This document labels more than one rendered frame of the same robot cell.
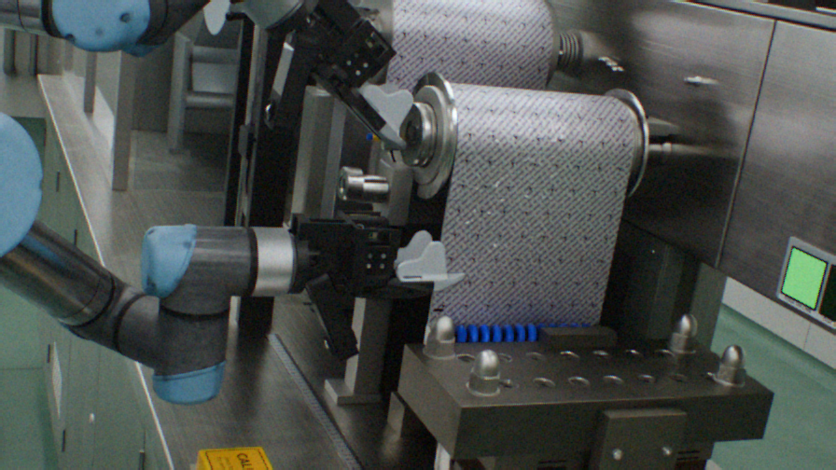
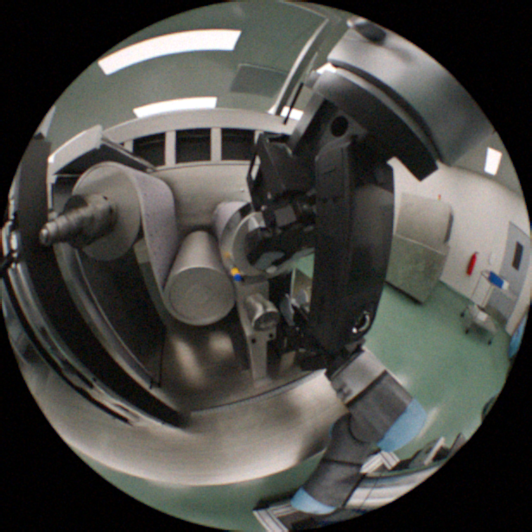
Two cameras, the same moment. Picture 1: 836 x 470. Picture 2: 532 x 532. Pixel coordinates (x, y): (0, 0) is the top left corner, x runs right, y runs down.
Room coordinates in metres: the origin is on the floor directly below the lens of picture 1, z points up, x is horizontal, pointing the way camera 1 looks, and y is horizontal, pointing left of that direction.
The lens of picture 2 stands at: (1.24, 0.24, 1.33)
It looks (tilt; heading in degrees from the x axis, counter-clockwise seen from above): 26 degrees down; 272
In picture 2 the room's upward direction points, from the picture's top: straight up
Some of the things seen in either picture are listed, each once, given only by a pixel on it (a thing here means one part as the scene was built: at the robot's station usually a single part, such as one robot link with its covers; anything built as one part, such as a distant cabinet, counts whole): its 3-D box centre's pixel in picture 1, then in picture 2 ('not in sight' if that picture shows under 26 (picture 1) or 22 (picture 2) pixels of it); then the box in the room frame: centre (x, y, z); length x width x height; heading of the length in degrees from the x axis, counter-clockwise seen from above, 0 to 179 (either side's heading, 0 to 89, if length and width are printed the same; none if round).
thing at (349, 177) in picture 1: (350, 184); (263, 316); (1.25, 0.09, 1.18); 0.04 x 0.02 x 0.04; 24
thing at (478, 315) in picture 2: not in sight; (490, 306); (-2.33, -0.12, 0.51); 0.91 x 0.58 x 1.02; 136
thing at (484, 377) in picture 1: (485, 370); not in sight; (1.04, -0.09, 1.05); 0.04 x 0.04 x 0.04
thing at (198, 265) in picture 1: (197, 264); (387, 414); (1.08, 0.23, 1.11); 0.11 x 0.08 x 0.09; 114
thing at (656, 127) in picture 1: (647, 123); not in sight; (1.37, -0.27, 1.28); 0.06 x 0.05 x 0.02; 114
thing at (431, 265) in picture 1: (433, 265); (300, 301); (1.17, -0.02, 1.12); 0.09 x 0.03 x 0.06; 113
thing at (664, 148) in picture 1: (638, 148); not in sight; (1.37, -0.26, 1.25); 0.07 x 0.04 x 0.04; 114
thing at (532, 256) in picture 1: (526, 263); (269, 276); (1.24, -0.13, 1.11); 0.23 x 0.01 x 0.18; 114
